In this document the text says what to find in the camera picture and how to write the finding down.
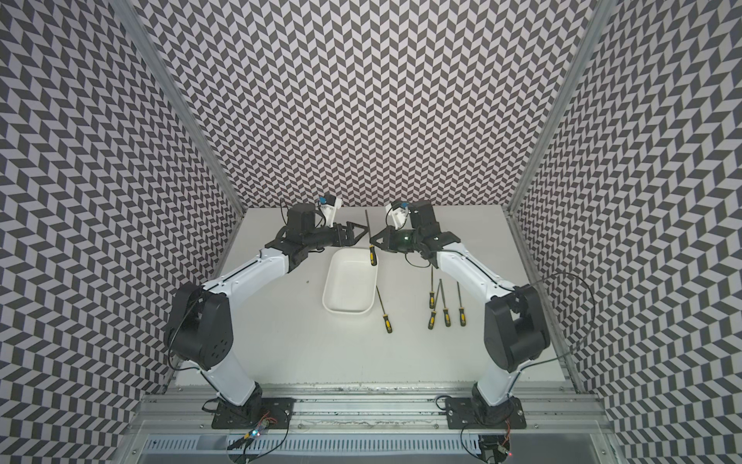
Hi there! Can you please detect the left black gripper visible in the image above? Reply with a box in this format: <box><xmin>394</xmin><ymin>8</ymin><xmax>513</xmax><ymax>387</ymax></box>
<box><xmin>303</xmin><ymin>220</ymin><xmax>368</xmax><ymax>251</ymax></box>

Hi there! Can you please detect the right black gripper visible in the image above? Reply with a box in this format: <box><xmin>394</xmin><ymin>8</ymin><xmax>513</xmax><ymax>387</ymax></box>
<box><xmin>369</xmin><ymin>225</ymin><xmax>422</xmax><ymax>253</ymax></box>

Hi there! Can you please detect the yellow black handled file two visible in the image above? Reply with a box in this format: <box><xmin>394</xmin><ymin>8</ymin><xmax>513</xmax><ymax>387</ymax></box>
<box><xmin>364</xmin><ymin>209</ymin><xmax>378</xmax><ymax>267</ymax></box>

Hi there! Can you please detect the white plastic storage box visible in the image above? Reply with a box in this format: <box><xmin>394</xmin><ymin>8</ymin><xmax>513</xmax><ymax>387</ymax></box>
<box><xmin>322</xmin><ymin>247</ymin><xmax>379</xmax><ymax>315</ymax></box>

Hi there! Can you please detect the yellow black handled file three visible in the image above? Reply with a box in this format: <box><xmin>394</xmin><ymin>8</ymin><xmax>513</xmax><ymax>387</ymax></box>
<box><xmin>427</xmin><ymin>268</ymin><xmax>437</xmax><ymax>330</ymax></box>

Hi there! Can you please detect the yellow black handled file one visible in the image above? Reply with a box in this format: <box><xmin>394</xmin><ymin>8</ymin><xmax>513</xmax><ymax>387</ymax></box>
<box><xmin>375</xmin><ymin>286</ymin><xmax>393</xmax><ymax>334</ymax></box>

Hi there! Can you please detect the yellow black handled file five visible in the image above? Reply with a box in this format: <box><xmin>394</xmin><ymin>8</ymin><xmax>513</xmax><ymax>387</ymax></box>
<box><xmin>456</xmin><ymin>282</ymin><xmax>467</xmax><ymax>327</ymax></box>

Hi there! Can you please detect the yellow black handled file four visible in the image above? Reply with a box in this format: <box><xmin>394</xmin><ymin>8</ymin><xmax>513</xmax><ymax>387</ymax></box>
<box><xmin>439</xmin><ymin>278</ymin><xmax>451</xmax><ymax>328</ymax></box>

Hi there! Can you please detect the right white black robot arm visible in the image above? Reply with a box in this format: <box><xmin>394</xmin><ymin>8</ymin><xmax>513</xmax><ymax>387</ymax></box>
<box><xmin>371</xmin><ymin>200</ymin><xmax>551</xmax><ymax>409</ymax></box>

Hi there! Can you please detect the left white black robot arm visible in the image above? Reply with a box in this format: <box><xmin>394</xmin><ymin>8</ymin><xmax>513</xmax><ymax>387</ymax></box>
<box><xmin>164</xmin><ymin>203</ymin><xmax>370</xmax><ymax>409</ymax></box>

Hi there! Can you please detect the left small circuit board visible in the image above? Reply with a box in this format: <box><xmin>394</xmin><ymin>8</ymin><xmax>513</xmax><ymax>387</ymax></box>
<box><xmin>227</xmin><ymin>413</ymin><xmax>278</xmax><ymax>452</ymax></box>

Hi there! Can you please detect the small circuit board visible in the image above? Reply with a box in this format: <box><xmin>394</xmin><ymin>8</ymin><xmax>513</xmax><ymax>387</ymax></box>
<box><xmin>227</xmin><ymin>413</ymin><xmax>278</xmax><ymax>452</ymax></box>
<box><xmin>478</xmin><ymin>421</ymin><xmax>512</xmax><ymax>464</ymax></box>

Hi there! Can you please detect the right small circuit board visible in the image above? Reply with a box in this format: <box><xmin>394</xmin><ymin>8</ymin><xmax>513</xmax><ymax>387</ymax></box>
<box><xmin>478</xmin><ymin>421</ymin><xmax>512</xmax><ymax>464</ymax></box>

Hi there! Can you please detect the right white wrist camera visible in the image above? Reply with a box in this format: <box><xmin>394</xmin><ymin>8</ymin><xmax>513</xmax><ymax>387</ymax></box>
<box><xmin>385</xmin><ymin>200</ymin><xmax>409</xmax><ymax>230</ymax></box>

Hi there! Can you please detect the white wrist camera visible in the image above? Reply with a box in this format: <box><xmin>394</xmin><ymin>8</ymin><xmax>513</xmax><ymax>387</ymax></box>
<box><xmin>317</xmin><ymin>193</ymin><xmax>343</xmax><ymax>227</ymax></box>
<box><xmin>385</xmin><ymin>200</ymin><xmax>409</xmax><ymax>230</ymax></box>

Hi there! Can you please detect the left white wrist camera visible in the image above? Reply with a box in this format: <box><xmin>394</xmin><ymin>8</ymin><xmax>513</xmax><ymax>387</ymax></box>
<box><xmin>317</xmin><ymin>193</ymin><xmax>343</xmax><ymax>227</ymax></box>

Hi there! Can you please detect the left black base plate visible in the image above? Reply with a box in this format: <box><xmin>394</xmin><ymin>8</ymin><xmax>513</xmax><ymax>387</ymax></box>
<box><xmin>211</xmin><ymin>397</ymin><xmax>296</xmax><ymax>430</ymax></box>

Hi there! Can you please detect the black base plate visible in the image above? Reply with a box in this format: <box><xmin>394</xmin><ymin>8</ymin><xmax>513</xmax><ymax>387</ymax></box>
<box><xmin>211</xmin><ymin>397</ymin><xmax>296</xmax><ymax>430</ymax></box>
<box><xmin>441</xmin><ymin>396</ymin><xmax>527</xmax><ymax>430</ymax></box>

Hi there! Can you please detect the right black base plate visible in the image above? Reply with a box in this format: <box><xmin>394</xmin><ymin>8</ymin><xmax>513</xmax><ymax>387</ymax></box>
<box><xmin>441</xmin><ymin>396</ymin><xmax>527</xmax><ymax>430</ymax></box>

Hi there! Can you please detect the aluminium front rail frame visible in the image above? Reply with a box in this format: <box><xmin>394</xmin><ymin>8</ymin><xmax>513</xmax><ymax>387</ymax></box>
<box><xmin>113</xmin><ymin>382</ymin><xmax>624</xmax><ymax>463</ymax></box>

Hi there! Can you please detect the right aluminium corner post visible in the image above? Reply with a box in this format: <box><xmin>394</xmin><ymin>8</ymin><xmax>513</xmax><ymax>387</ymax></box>
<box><xmin>506</xmin><ymin>0</ymin><xmax>618</xmax><ymax>216</ymax></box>

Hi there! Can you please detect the aluminium corner post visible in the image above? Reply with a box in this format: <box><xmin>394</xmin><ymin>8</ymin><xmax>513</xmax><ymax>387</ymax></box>
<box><xmin>506</xmin><ymin>0</ymin><xmax>618</xmax><ymax>216</ymax></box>
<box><xmin>109</xmin><ymin>0</ymin><xmax>245</xmax><ymax>216</ymax></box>

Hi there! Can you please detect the left aluminium corner post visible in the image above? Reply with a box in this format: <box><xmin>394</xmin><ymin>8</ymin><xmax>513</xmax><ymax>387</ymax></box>
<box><xmin>109</xmin><ymin>0</ymin><xmax>245</xmax><ymax>216</ymax></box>

